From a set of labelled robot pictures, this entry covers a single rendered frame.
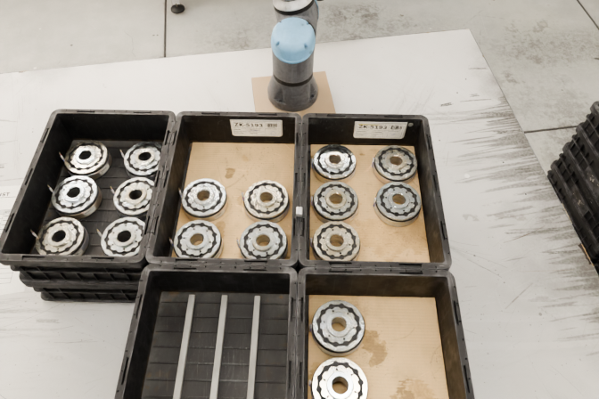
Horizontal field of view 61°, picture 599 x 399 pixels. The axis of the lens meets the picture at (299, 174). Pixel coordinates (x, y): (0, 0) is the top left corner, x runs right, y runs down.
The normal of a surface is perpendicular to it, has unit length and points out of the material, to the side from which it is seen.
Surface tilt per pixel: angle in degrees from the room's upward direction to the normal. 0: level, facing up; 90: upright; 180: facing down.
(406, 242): 0
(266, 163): 0
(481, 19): 0
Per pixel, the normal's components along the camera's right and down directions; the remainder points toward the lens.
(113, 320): 0.00, -0.58
